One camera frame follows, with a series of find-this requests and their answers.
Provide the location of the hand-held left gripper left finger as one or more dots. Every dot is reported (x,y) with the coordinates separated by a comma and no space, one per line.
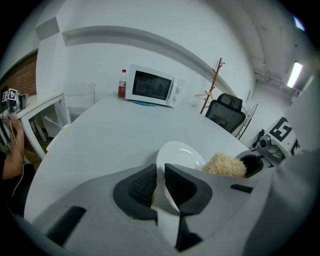
(100,212)

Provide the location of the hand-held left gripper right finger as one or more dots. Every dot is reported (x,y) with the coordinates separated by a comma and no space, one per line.
(220,200)

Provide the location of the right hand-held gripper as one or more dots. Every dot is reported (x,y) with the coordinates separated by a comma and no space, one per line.
(280,140)

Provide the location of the yellow sponge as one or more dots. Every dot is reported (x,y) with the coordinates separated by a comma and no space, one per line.
(225,165)

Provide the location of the white round plate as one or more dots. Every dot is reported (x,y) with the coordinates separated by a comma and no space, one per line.
(177,155)

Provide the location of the black mesh office chair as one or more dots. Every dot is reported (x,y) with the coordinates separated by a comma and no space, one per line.
(225,115)

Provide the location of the grey rectangular table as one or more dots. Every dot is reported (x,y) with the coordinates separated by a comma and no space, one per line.
(112,140)

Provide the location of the brown wooden coat rack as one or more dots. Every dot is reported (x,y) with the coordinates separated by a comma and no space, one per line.
(213,85)

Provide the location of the long ceiling light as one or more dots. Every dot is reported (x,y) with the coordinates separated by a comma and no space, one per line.
(294,75)

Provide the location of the white brush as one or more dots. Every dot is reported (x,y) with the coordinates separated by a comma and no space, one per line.
(51,120)

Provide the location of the teal flat tool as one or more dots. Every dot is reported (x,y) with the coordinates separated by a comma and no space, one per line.
(145,103)

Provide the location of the white microwave oven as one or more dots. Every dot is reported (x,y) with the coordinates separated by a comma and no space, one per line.
(152,86)

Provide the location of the red drink bottle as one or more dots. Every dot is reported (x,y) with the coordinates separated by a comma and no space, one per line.
(122,85)

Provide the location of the black thin frame stand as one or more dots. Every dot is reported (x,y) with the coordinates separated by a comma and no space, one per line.
(247,120)

